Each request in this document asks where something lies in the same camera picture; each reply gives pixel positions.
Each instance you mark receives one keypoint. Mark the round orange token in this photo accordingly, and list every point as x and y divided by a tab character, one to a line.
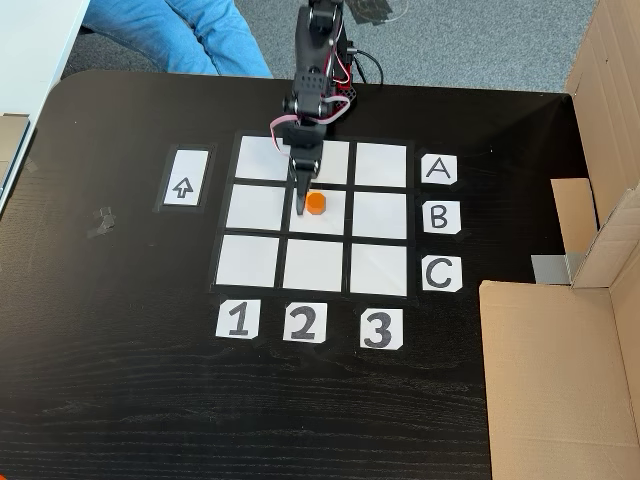
317	202

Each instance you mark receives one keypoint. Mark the white grid sheet black tape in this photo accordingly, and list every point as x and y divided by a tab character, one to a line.
255	205

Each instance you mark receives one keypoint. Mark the white arrow paper sheet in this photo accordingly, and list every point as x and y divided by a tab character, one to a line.
185	165

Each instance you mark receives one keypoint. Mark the paper sheet letter A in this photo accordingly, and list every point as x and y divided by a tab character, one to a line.
439	170

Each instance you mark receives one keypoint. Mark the paper sheet number 2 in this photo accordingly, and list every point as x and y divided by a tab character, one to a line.
304	322

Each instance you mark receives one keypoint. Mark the paper sheet letter B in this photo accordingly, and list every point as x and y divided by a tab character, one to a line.
440	217

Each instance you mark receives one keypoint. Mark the paper sheet number 1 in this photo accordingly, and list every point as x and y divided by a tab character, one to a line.
238	320

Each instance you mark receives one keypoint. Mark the paper sheet number 3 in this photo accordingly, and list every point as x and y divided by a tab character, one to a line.
381	329

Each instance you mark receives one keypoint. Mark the paper sheet letter C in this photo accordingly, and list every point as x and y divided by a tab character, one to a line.
440	274

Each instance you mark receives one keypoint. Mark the person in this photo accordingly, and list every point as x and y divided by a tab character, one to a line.
150	30

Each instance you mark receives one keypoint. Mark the white desk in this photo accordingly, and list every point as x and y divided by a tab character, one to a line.
30	50

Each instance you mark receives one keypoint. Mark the brown cardboard piece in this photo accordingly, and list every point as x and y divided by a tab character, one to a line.
10	145

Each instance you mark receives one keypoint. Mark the brown cardboard screen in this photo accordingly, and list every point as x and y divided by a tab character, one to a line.
550	375

